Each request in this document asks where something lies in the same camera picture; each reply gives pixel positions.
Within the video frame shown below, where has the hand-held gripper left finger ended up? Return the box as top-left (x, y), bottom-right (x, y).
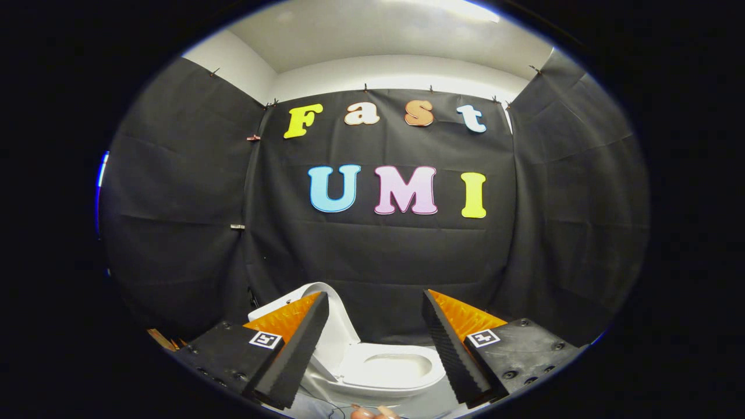
top-left (173, 291), bottom-right (330, 410)

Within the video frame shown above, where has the row of small dark clips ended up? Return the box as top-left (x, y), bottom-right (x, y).
top-left (210, 63), bottom-right (542, 111)

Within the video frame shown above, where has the orange brown strip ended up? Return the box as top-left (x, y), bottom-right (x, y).
top-left (147, 328), bottom-right (188, 351)

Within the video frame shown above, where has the white toilet tank lid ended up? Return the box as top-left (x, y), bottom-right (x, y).
top-left (249, 291), bottom-right (306, 322)

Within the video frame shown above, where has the black backdrop cloth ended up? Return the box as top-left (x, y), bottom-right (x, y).
top-left (99, 47), bottom-right (651, 350)

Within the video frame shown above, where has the white toilet seat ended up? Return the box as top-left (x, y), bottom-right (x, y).
top-left (339, 343), bottom-right (446, 392)

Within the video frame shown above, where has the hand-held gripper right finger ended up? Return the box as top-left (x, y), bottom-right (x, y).
top-left (422, 289), bottom-right (584, 410)

